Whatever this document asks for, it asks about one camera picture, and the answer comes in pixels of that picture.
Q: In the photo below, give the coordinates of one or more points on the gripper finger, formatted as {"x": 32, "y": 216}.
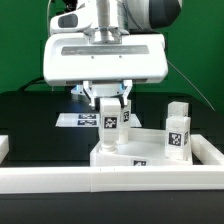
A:
{"x": 126, "y": 87}
{"x": 89, "y": 91}

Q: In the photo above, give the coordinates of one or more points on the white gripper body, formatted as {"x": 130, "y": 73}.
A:
{"x": 70, "y": 59}

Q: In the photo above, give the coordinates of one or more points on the white square table top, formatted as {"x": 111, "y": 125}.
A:
{"x": 145, "y": 147}

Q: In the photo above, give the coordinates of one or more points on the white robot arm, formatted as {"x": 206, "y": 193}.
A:
{"x": 113, "y": 19}

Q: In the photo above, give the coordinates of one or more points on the white U-shaped fence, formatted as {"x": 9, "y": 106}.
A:
{"x": 209, "y": 174}

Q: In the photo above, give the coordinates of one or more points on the white marker base plate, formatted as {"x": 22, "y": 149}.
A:
{"x": 84, "y": 120}

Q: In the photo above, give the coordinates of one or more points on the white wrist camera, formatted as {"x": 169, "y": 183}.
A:
{"x": 72, "y": 22}

